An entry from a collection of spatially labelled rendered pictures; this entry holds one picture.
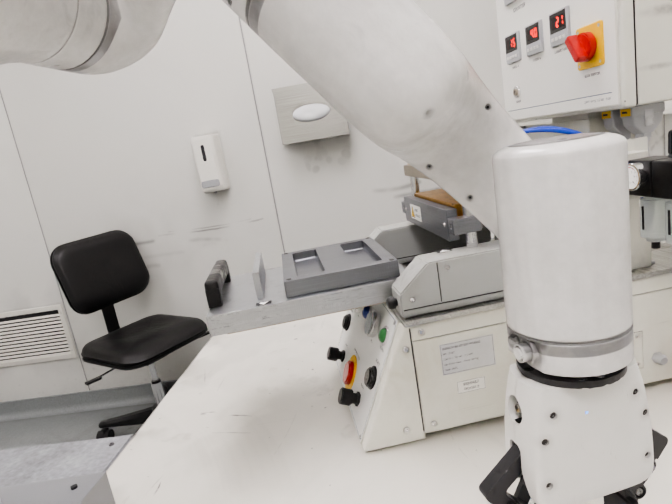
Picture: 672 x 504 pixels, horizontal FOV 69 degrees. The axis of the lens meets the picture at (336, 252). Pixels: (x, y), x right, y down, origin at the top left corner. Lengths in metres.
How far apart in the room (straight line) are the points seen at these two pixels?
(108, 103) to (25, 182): 0.59
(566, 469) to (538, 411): 0.05
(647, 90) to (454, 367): 0.44
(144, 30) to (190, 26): 2.02
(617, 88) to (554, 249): 0.44
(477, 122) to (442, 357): 0.37
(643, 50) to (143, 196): 2.23
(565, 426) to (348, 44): 0.30
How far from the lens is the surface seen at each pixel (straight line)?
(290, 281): 0.69
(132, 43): 0.51
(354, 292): 0.69
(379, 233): 0.91
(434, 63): 0.33
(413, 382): 0.69
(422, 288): 0.65
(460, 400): 0.72
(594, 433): 0.42
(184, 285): 2.62
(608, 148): 0.34
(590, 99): 0.80
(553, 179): 0.33
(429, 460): 0.71
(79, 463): 0.93
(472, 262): 0.67
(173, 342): 2.24
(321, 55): 0.34
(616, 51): 0.76
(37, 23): 0.44
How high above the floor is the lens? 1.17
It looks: 12 degrees down
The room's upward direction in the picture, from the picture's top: 10 degrees counter-clockwise
